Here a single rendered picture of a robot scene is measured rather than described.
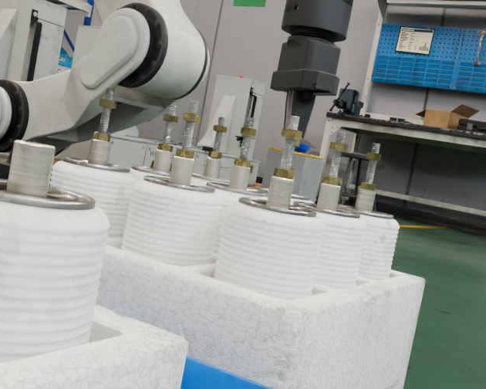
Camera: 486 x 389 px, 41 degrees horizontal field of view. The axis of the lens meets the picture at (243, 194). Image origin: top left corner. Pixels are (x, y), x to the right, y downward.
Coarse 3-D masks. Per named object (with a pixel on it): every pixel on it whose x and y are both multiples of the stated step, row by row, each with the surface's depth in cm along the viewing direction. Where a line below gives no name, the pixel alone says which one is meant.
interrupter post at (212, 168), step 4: (208, 160) 93; (212, 160) 93; (216, 160) 93; (220, 160) 93; (208, 164) 93; (212, 164) 93; (216, 164) 93; (220, 164) 93; (208, 168) 93; (212, 168) 93; (216, 168) 93; (220, 168) 94; (204, 172) 94; (208, 172) 93; (212, 172) 93; (216, 172) 93; (204, 176) 93; (208, 176) 93; (212, 176) 93; (216, 176) 93
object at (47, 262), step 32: (0, 224) 32; (32, 224) 32; (64, 224) 33; (96, 224) 35; (0, 256) 32; (32, 256) 32; (64, 256) 33; (96, 256) 36; (0, 288) 32; (32, 288) 32; (64, 288) 34; (96, 288) 36; (0, 320) 32; (32, 320) 33; (64, 320) 34; (0, 352) 32; (32, 352) 33
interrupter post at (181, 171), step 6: (174, 156) 67; (174, 162) 67; (180, 162) 67; (186, 162) 67; (192, 162) 67; (174, 168) 67; (180, 168) 67; (186, 168) 67; (192, 168) 67; (174, 174) 67; (180, 174) 67; (186, 174) 67; (174, 180) 67; (180, 180) 67; (186, 180) 67
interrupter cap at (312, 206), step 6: (294, 204) 71; (300, 204) 70; (306, 204) 73; (312, 204) 75; (312, 210) 69; (318, 210) 68; (324, 210) 68; (330, 210) 68; (336, 210) 74; (342, 210) 74; (348, 216) 69; (354, 216) 69
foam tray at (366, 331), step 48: (144, 288) 60; (192, 288) 57; (240, 288) 57; (384, 288) 71; (192, 336) 57; (240, 336) 54; (288, 336) 52; (336, 336) 60; (384, 336) 74; (288, 384) 53; (336, 384) 63; (384, 384) 78
